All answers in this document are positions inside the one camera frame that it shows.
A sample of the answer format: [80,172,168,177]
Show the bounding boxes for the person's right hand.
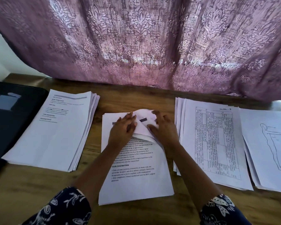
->
[146,110,180,149]

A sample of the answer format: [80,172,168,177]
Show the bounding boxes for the person's left hand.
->
[107,111,138,150]

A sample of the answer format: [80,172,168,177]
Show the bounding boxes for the stack with dark header bar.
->
[98,108,175,206]

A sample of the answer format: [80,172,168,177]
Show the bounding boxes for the table-print paper pile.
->
[173,97,254,191]

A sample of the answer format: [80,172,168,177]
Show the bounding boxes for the stack of printed papers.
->
[1,89,101,173]

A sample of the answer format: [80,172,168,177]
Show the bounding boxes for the black folder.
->
[0,81,49,181]

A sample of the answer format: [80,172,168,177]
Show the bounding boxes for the person's left forearm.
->
[71,145,122,204]

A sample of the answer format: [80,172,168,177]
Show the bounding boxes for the person's right forearm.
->
[170,144,223,214]

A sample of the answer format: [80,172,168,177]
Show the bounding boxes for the pink patterned curtain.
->
[0,0,281,102]

